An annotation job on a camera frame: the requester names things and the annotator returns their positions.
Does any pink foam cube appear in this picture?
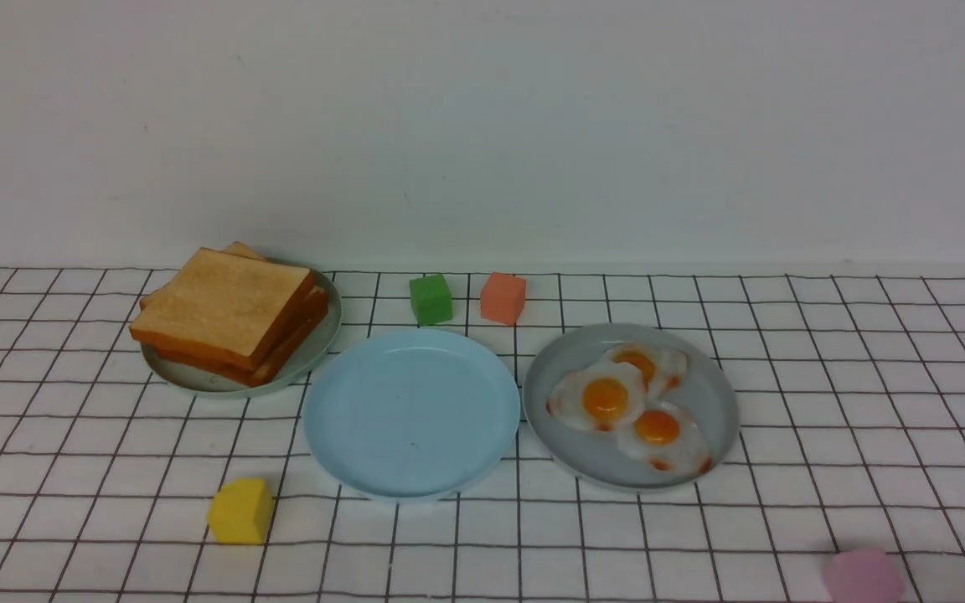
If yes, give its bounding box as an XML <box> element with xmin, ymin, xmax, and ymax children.
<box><xmin>823</xmin><ymin>549</ymin><xmax>905</xmax><ymax>602</ymax></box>

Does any light blue centre plate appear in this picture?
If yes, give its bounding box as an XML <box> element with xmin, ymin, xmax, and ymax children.
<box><xmin>300</xmin><ymin>328</ymin><xmax>521</xmax><ymax>503</ymax></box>

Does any fried egg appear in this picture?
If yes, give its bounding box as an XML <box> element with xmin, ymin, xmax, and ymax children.
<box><xmin>546</xmin><ymin>360</ymin><xmax>647</xmax><ymax>432</ymax></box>
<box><xmin>616</xmin><ymin>402</ymin><xmax>714</xmax><ymax>477</ymax></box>
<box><xmin>601</xmin><ymin>341</ymin><xmax>692</xmax><ymax>400</ymax></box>

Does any orange foam cube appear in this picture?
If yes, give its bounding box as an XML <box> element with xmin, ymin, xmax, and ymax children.
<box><xmin>480</xmin><ymin>272</ymin><xmax>528</xmax><ymax>326</ymax></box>

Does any grey egg plate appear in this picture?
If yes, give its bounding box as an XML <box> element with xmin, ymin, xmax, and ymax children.
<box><xmin>522</xmin><ymin>323</ymin><xmax>740</xmax><ymax>492</ymax></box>

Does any yellow foam cube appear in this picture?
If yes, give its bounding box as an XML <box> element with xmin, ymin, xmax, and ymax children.
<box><xmin>207</xmin><ymin>478</ymin><xmax>275</xmax><ymax>546</ymax></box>

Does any pale green bread plate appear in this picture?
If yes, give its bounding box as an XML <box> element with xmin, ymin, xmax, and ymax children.
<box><xmin>139</xmin><ymin>271</ymin><xmax>343</xmax><ymax>399</ymax></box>

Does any fried egg back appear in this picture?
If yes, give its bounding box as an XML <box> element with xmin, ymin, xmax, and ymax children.
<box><xmin>601</xmin><ymin>341</ymin><xmax>692</xmax><ymax>400</ymax></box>

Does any white grid tablecloth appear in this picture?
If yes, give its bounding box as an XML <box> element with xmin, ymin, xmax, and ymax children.
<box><xmin>0</xmin><ymin>267</ymin><xmax>965</xmax><ymax>602</ymax></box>

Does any green foam cube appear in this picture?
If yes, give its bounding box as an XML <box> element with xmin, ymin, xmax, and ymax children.
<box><xmin>409</xmin><ymin>274</ymin><xmax>453</xmax><ymax>326</ymax></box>

